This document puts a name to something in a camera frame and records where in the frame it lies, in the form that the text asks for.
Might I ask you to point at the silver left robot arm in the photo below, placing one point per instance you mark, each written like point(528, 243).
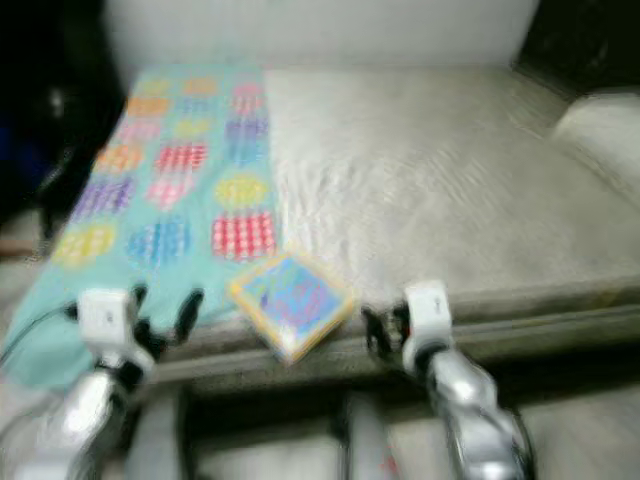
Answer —
point(75, 425)

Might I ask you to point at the grey robot right leg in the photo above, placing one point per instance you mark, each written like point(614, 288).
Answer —
point(365, 440)

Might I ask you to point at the teal blanket with coloured shapes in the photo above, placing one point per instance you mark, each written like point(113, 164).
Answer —
point(120, 290)

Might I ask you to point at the grey robot left leg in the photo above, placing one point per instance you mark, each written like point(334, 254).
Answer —
point(160, 440)

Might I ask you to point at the grey robot leg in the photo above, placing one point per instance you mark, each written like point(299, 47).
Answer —
point(365, 440)
point(160, 440)

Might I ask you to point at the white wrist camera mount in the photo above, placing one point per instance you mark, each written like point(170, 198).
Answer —
point(426, 315)
point(105, 320)

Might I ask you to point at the grey quilted mattress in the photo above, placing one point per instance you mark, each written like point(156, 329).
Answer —
point(430, 190)

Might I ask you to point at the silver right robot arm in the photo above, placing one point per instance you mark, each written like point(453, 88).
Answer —
point(480, 415)

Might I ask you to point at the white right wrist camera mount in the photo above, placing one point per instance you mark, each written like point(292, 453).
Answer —
point(426, 315)

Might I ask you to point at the yellow blue children's book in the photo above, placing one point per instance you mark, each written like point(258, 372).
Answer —
point(292, 300)

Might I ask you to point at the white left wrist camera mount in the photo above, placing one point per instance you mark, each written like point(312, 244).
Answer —
point(105, 320)

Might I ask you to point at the black tufted headboard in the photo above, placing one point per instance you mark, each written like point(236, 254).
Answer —
point(585, 35)

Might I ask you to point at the beige pillow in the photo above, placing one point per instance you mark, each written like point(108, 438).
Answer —
point(605, 140)

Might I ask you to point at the dark bed base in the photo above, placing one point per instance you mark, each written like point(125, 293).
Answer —
point(510, 385)

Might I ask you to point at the black backpack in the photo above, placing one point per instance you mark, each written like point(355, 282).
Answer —
point(75, 160)

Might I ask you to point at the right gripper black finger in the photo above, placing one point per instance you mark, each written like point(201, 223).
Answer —
point(374, 330)

